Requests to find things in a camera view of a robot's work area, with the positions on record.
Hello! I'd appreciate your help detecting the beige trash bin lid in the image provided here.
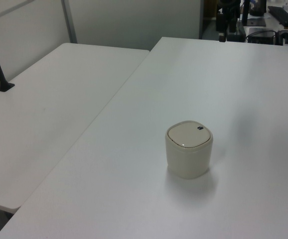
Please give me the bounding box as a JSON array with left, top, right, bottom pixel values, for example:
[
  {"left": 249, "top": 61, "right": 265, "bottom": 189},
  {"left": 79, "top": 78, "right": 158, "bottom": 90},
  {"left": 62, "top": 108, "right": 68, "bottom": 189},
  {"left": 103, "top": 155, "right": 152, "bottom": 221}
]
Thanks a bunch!
[{"left": 167, "top": 121, "right": 211, "bottom": 149}]

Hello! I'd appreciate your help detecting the beige plastic trash bin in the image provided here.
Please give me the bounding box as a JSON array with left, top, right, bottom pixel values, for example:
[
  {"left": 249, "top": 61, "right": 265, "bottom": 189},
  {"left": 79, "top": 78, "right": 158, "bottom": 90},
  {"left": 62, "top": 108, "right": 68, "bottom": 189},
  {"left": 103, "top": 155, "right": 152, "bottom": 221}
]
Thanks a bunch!
[{"left": 165, "top": 120, "right": 214, "bottom": 180}]

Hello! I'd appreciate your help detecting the white side table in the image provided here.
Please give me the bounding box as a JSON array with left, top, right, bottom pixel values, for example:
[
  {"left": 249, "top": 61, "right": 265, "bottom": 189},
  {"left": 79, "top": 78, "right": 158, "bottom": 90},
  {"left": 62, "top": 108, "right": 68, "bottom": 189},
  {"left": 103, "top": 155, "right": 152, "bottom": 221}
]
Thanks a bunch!
[{"left": 0, "top": 42, "right": 151, "bottom": 210}]

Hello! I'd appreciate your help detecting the black equipment stand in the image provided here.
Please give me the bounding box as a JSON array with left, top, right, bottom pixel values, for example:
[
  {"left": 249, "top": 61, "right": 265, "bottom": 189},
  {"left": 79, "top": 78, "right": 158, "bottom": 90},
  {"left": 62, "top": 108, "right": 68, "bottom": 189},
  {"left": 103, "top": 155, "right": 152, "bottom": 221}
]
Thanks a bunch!
[{"left": 215, "top": 0, "right": 246, "bottom": 42}]

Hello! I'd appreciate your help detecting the black electronics box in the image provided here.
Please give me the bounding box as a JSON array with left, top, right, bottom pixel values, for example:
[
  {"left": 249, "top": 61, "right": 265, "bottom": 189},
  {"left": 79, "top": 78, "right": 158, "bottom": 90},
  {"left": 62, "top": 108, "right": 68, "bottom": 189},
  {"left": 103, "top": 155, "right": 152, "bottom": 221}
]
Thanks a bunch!
[{"left": 246, "top": 27, "right": 277, "bottom": 45}]

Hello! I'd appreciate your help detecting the black monitor stand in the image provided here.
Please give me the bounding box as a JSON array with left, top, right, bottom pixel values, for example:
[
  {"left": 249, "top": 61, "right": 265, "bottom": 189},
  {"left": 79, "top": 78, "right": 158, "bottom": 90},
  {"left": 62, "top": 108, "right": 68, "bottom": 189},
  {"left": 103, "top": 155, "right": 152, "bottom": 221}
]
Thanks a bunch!
[{"left": 242, "top": 0, "right": 267, "bottom": 27}]

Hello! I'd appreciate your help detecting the black keyboard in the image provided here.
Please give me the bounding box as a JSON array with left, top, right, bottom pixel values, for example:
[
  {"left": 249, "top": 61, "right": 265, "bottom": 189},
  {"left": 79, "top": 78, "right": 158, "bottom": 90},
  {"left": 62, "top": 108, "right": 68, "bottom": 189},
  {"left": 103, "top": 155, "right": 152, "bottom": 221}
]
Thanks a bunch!
[{"left": 268, "top": 5, "right": 288, "bottom": 27}]

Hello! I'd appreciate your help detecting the grey partition frame post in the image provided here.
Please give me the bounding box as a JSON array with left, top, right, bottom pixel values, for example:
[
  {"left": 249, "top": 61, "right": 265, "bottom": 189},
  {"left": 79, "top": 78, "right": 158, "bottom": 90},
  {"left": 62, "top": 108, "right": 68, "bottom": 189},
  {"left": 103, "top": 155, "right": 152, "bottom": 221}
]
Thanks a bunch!
[{"left": 61, "top": 0, "right": 78, "bottom": 44}]

